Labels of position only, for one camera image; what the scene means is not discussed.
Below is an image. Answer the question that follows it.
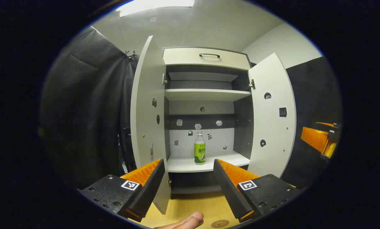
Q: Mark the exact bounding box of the green label clear bottle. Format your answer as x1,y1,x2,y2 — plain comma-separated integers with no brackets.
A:
194,131,206,165

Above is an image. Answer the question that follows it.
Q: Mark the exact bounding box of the white cabinet door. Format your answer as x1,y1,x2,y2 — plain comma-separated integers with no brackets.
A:
247,52,297,178
130,36,172,215

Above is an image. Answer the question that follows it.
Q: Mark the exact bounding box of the white and grey cabinet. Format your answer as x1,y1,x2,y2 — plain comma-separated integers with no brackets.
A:
162,47,255,199

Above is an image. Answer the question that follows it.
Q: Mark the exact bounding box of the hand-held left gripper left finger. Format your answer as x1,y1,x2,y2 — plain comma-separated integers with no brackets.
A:
77,158,165,222

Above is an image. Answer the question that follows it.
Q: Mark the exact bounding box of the black metal stand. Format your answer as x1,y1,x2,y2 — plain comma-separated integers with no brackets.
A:
117,127,133,174

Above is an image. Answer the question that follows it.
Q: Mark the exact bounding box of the white cabinet drawer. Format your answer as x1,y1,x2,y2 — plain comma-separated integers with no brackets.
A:
162,47,252,71

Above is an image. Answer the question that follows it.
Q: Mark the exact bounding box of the round brown coaster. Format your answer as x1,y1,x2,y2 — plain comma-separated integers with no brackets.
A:
210,219,230,229

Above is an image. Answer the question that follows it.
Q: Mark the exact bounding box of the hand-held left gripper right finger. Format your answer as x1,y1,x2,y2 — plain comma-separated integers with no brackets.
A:
213,158,302,223

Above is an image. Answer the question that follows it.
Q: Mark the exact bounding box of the black backdrop cloth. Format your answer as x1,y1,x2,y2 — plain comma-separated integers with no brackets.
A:
39,25,139,191
281,56,342,190

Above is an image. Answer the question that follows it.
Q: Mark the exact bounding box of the ceiling light panel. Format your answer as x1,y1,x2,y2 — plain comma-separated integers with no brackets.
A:
118,0,195,18

